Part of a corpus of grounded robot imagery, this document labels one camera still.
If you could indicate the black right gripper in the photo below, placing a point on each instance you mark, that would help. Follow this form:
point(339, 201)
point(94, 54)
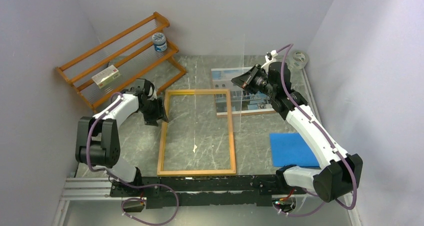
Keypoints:
point(245, 79)

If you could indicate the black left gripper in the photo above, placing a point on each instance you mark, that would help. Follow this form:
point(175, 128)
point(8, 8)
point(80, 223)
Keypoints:
point(159, 113)

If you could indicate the clear acrylic sheet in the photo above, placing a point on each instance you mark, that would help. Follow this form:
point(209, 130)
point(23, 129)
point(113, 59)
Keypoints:
point(241, 56)

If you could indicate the yellow wooden picture frame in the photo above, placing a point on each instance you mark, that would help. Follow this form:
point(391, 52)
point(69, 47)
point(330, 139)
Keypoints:
point(162, 145)

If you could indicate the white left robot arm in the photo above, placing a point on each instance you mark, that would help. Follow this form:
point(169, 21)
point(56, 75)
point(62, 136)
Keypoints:
point(98, 142)

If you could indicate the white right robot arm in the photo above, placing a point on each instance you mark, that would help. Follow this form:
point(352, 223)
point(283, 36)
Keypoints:
point(339, 172)

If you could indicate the printed building photo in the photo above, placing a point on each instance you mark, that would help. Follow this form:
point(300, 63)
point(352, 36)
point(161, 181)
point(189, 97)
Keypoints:
point(252, 103)

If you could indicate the clear tape roll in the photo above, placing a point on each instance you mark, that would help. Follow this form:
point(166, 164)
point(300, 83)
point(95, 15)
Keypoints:
point(298, 59)

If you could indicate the orange wooden rack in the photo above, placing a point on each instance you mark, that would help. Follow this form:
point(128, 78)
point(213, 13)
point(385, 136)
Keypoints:
point(133, 53)

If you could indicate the small white green box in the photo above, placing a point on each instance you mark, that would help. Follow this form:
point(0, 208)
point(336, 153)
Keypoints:
point(106, 76)

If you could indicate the blue white round jar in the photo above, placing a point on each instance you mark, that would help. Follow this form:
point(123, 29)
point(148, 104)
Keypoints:
point(159, 42)

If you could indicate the blue foam pad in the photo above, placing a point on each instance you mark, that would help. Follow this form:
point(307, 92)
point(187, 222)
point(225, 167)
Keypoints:
point(290, 148)

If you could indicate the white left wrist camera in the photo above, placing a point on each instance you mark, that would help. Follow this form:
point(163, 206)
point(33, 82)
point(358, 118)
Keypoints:
point(152, 94)

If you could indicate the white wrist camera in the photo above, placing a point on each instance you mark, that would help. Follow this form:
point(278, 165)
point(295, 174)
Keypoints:
point(270, 57)
point(152, 94)

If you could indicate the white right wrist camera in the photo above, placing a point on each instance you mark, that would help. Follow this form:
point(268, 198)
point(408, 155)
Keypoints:
point(270, 57)

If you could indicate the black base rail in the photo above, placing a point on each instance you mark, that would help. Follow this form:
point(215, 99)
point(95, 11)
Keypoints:
point(172, 198)

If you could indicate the aluminium extrusion rail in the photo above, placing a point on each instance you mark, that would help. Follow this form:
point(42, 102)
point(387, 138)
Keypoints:
point(92, 188)

